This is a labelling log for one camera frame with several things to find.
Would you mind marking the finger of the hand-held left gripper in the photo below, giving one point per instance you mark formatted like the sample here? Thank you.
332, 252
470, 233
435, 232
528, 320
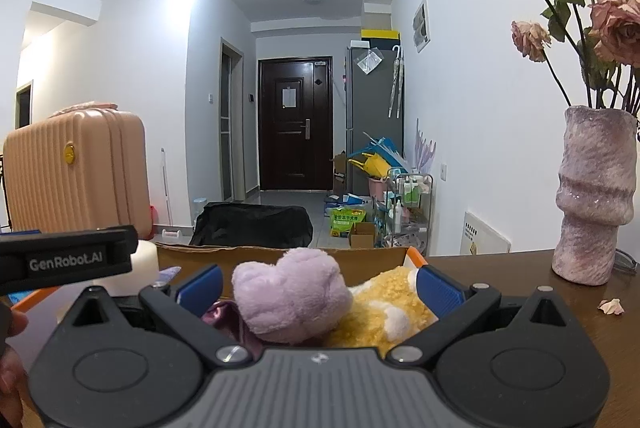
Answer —
75, 240

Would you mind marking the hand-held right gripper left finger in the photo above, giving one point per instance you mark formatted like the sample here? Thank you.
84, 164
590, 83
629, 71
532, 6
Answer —
200, 289

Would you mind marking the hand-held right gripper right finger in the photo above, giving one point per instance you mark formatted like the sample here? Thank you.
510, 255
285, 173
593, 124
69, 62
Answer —
440, 290

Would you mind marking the purple satin bow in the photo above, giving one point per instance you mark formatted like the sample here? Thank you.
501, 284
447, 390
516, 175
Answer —
225, 317

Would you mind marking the printed cardboard box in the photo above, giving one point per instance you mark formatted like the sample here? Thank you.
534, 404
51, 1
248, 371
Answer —
225, 255

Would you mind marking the white ball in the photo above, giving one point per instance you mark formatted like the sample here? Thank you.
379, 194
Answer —
145, 259

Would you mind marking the yellow plush toy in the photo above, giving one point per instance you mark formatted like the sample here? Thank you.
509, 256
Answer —
380, 309

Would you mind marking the lilac plush scrunchie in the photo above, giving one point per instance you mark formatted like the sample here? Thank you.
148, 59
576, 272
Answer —
290, 293

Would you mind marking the person's left hand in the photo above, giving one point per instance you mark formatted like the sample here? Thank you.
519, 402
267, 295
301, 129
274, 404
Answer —
12, 388

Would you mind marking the pink ribbed suitcase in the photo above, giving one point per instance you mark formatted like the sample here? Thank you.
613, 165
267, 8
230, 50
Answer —
75, 190

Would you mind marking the black duffel bag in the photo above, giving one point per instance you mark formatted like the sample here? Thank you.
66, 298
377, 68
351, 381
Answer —
250, 225

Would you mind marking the metal trolley rack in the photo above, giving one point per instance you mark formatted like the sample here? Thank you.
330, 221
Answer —
407, 213

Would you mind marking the open floor carton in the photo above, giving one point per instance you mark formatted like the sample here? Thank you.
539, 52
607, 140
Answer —
362, 235

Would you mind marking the white mop stick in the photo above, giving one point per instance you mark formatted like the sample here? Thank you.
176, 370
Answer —
165, 188

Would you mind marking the green packet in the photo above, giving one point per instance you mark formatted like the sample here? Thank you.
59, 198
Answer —
347, 223

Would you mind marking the pink bucket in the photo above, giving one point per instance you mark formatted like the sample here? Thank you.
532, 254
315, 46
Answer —
379, 188

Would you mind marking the yellow bag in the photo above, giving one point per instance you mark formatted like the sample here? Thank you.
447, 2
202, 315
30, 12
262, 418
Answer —
372, 165

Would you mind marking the blue plastic bags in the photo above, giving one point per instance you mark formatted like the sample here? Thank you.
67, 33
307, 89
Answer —
387, 148

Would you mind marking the small brown carton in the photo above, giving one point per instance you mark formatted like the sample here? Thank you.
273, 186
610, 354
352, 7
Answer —
340, 173

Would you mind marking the dark brown door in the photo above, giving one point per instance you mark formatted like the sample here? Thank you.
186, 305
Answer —
280, 150

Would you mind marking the grey interior door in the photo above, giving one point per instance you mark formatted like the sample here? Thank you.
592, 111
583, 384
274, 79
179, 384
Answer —
231, 123

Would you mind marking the fallen pink petal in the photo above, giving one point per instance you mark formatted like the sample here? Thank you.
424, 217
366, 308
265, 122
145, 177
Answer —
611, 306

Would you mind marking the pink textured vase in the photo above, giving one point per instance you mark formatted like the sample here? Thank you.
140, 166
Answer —
595, 198

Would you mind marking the grey refrigerator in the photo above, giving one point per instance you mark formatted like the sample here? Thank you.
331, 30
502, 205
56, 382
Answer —
370, 120

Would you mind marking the eyeglasses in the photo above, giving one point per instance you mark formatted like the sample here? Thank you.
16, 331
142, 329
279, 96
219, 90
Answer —
626, 259

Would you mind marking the white paper notice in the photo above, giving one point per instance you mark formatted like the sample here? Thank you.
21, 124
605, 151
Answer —
288, 97

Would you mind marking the white folded umbrella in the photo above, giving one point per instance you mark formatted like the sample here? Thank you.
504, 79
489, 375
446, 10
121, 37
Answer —
393, 83
400, 83

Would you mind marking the clear plastic bag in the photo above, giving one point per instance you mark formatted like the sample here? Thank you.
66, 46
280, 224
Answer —
369, 61

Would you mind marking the yellow box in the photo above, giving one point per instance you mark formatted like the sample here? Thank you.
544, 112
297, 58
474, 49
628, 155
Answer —
380, 34

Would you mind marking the bunch of dried roses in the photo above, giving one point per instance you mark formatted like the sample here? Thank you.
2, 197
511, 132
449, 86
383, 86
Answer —
617, 27

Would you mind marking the white wall outlet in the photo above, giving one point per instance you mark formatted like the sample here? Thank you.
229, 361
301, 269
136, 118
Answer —
442, 171

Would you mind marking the purple wall sticker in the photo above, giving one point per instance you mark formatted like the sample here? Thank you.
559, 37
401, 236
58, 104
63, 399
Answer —
425, 148

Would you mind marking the framed wall picture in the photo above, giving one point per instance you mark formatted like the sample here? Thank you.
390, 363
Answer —
421, 25

